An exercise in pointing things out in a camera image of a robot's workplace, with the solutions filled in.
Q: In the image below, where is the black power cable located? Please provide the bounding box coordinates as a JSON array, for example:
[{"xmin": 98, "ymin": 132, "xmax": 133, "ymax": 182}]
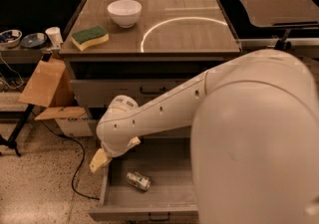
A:
[{"xmin": 31, "ymin": 112, "xmax": 101, "ymax": 201}]

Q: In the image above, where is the top grey drawer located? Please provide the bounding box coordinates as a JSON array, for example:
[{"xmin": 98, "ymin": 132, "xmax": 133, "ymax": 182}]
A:
[{"xmin": 70, "ymin": 79, "xmax": 184, "ymax": 108}]

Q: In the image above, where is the bottom grey drawer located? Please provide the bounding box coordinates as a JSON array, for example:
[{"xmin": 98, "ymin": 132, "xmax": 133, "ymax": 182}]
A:
[{"xmin": 89, "ymin": 138, "xmax": 198, "ymax": 222}]

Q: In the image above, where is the middle grey drawer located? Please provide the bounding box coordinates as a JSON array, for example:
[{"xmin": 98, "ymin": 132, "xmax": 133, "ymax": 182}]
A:
[{"xmin": 88, "ymin": 119, "xmax": 108, "ymax": 140}]

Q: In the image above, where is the green yellow sponge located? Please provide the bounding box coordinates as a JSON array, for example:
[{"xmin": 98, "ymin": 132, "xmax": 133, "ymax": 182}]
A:
[{"xmin": 71, "ymin": 25, "xmax": 109, "ymax": 51}]

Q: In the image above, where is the black tripod stand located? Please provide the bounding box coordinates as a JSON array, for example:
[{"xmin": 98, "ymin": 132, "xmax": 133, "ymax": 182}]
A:
[{"xmin": 0, "ymin": 51, "xmax": 54, "ymax": 157}]

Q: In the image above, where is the white paper cup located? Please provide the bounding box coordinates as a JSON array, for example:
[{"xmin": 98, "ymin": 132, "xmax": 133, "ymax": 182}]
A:
[{"xmin": 45, "ymin": 27, "xmax": 63, "ymax": 47}]

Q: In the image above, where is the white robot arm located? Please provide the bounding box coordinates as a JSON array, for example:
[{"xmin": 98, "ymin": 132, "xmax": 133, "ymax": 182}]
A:
[{"xmin": 97, "ymin": 49, "xmax": 319, "ymax": 224}]

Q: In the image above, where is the grey drawer cabinet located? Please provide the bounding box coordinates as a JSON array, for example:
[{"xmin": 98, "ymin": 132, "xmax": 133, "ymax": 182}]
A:
[{"xmin": 59, "ymin": 0, "xmax": 242, "ymax": 224}]

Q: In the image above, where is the white ceramic bowl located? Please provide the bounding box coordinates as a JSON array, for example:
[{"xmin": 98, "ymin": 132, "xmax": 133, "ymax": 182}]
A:
[{"xmin": 107, "ymin": 0, "xmax": 142, "ymax": 28}]

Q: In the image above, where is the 7up soda can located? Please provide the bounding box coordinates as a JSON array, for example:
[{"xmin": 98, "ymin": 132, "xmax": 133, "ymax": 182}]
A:
[{"xmin": 127, "ymin": 172, "xmax": 151, "ymax": 191}]

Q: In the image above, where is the cardboard box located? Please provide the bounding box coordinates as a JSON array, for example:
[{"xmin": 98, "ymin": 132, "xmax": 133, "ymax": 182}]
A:
[{"xmin": 19, "ymin": 58, "xmax": 93, "ymax": 137}]

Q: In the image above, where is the grey drawer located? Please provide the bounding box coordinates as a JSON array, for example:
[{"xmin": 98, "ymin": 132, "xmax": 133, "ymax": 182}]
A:
[
  {"xmin": 89, "ymin": 138, "xmax": 198, "ymax": 222},
  {"xmin": 88, "ymin": 119, "xmax": 108, "ymax": 140},
  {"xmin": 70, "ymin": 79, "xmax": 184, "ymax": 108}
]

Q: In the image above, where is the blue patterned bowl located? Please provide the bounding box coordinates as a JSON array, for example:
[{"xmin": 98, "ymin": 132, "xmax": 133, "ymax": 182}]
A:
[{"xmin": 0, "ymin": 29, "xmax": 22, "ymax": 49}]

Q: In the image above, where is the black office chair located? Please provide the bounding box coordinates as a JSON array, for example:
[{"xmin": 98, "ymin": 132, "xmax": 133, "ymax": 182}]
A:
[{"xmin": 239, "ymin": 0, "xmax": 319, "ymax": 50}]

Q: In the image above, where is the dark blue plate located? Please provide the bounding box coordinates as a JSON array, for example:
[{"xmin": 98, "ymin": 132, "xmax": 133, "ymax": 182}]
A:
[{"xmin": 21, "ymin": 33, "xmax": 47, "ymax": 49}]

